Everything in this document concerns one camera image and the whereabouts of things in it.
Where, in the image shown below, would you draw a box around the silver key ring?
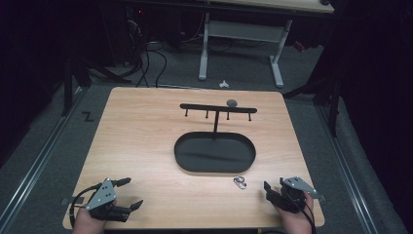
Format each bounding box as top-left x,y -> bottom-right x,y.
233,175 -> 248,190

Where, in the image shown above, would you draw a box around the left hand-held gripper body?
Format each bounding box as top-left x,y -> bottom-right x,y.
85,177 -> 131,223

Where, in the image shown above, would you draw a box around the black key rack with tray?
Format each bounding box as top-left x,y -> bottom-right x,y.
173,102 -> 258,175

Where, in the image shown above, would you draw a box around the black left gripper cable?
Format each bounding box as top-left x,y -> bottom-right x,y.
68,182 -> 103,228

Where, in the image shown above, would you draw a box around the black metal stand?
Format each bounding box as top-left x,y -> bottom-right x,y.
282,64 -> 345,137
60,55 -> 132,117

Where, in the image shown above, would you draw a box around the black floor cables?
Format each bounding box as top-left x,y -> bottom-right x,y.
128,19 -> 169,89

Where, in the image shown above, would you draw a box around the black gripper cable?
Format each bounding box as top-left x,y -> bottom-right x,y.
68,182 -> 103,228
285,194 -> 318,234

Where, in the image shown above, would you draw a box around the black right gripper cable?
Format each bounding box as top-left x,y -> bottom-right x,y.
285,194 -> 318,234

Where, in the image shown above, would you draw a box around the white-legged desk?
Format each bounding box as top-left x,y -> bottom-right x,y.
197,0 -> 335,89

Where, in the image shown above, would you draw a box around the person's right hand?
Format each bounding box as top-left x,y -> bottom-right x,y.
276,192 -> 315,234

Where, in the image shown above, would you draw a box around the person's left hand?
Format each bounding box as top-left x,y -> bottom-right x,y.
72,208 -> 110,234

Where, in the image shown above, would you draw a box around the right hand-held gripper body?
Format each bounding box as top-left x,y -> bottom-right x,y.
274,175 -> 318,215

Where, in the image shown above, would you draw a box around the metal floor rail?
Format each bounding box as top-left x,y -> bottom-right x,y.
316,105 -> 379,234
0,86 -> 89,233

